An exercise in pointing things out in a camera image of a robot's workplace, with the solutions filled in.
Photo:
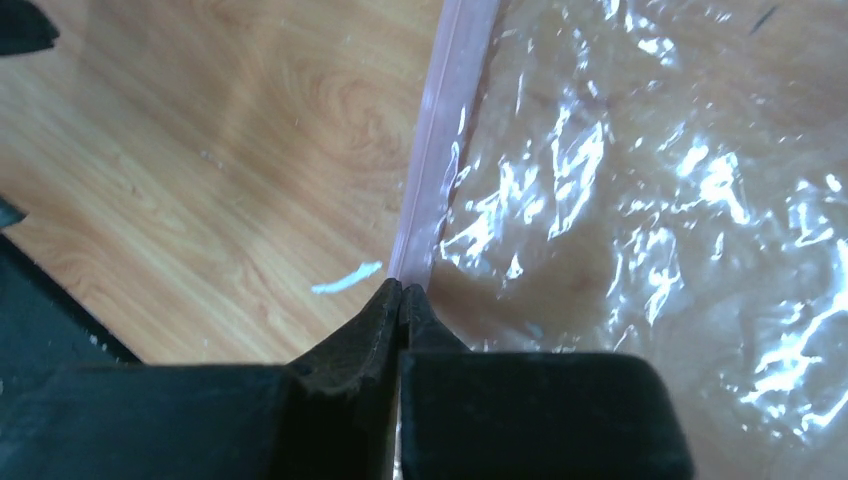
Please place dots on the clear pink zip bag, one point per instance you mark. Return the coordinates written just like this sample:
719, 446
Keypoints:
660, 178

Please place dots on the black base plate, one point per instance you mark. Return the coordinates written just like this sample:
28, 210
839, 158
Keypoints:
45, 331

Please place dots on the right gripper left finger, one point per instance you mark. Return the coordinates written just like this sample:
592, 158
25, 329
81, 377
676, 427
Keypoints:
324, 415

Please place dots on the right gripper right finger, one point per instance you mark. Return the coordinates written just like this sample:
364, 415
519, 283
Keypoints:
529, 415

